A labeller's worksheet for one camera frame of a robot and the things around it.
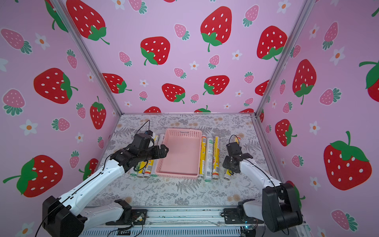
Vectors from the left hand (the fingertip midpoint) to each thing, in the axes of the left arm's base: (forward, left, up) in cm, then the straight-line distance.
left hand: (164, 149), depth 80 cm
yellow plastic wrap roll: (-12, +4, +6) cm, 14 cm away
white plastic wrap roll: (-2, +7, -14) cm, 16 cm away
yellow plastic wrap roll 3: (+3, -31, -15) cm, 34 cm away
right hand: (-2, -41, -13) cm, 43 cm away
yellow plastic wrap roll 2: (+4, -22, -15) cm, 27 cm away
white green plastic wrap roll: (+1, -26, -13) cm, 29 cm away
